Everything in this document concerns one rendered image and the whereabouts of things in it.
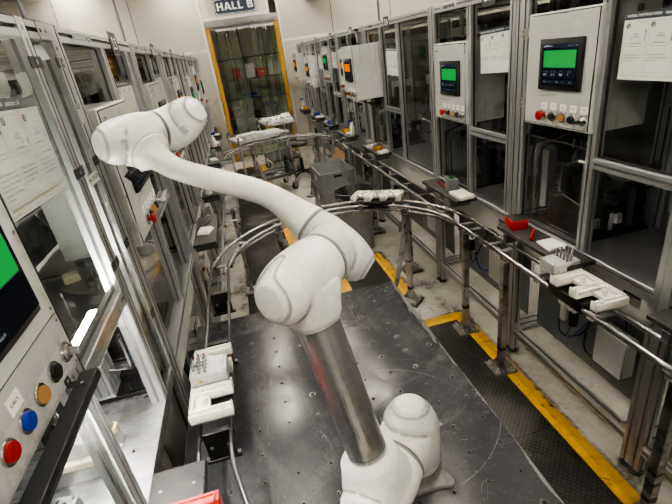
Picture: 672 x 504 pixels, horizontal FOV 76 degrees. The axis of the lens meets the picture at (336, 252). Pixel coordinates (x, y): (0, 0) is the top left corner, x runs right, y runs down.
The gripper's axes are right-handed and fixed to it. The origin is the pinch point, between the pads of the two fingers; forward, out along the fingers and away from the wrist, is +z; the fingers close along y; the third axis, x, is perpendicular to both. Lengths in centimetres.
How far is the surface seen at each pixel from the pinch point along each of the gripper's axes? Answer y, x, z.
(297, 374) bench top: 32, 93, 14
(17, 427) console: 80, -1, -47
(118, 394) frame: 58, 34, 31
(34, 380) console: 72, -2, -42
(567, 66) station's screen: -86, 104, -101
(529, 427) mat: 22, 212, -28
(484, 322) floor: -58, 242, 12
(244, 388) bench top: 41, 79, 28
